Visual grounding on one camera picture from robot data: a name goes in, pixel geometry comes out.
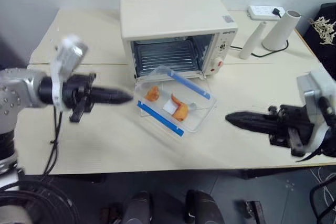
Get large orange food piece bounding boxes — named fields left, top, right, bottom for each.
left=170, top=92, right=190, bottom=122

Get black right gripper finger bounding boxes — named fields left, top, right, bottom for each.
left=225, top=111, right=275, bottom=124
left=230, top=119, right=275, bottom=134

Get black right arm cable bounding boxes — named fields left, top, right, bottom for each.
left=295, top=147, right=324, bottom=163

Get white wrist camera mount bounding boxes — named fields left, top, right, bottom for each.
left=296, top=71, right=336, bottom=154
left=49, top=34, right=89, bottom=111

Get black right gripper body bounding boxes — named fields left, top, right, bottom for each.
left=267, top=104, right=315, bottom=157

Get dark brown floor bracket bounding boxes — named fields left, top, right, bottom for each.
left=245, top=200, right=265, bottom=224

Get black mesh chair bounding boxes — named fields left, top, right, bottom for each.
left=309, top=181, right=336, bottom=224

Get dried white plant sprig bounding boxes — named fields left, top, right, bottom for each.
left=308, top=16, right=336, bottom=47

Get dark rounded shape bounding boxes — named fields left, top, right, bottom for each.
left=184, top=189, right=224, bottom=224
left=122, top=190, right=153, bottom=224

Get silver black robot torso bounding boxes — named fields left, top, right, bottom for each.
left=0, top=129, right=26, bottom=178

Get large white cone vase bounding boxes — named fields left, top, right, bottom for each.
left=262, top=9, right=302, bottom=51

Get black oven power cable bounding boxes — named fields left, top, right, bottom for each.
left=230, top=45, right=279, bottom=58

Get cream toaster oven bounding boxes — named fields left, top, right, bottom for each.
left=120, top=0, right=239, bottom=81

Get black round wire fan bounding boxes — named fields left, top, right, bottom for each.
left=0, top=181, right=80, bottom=224

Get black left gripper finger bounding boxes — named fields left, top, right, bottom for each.
left=91, top=95, right=133, bottom=105
left=91, top=87, right=133, bottom=98

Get slim white bottle vase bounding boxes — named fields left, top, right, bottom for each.
left=238, top=20, right=268, bottom=60

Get small orange food piece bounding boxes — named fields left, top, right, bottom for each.
left=145, top=86, right=160, bottom=102

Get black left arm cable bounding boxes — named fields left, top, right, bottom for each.
left=43, top=105, right=63, bottom=175

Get white food piece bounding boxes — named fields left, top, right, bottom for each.
left=163, top=102, right=177, bottom=116

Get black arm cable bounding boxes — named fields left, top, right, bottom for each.
left=43, top=105, right=63, bottom=175
left=295, top=147, right=324, bottom=163

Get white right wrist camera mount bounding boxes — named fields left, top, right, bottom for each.
left=296, top=71, right=336, bottom=154

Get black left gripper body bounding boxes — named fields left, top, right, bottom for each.
left=61, top=72, right=97, bottom=123

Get clear blue-clipped food container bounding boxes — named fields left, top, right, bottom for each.
left=133, top=65, right=218, bottom=138

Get black cloth-covered stand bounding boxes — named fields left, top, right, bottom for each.
left=301, top=3, right=336, bottom=81

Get white floor cables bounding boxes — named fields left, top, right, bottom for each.
left=317, top=165, right=336, bottom=205

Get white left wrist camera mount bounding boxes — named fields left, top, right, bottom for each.
left=49, top=34, right=89, bottom=111

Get white power strip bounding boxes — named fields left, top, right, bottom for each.
left=247, top=5, right=287, bottom=21

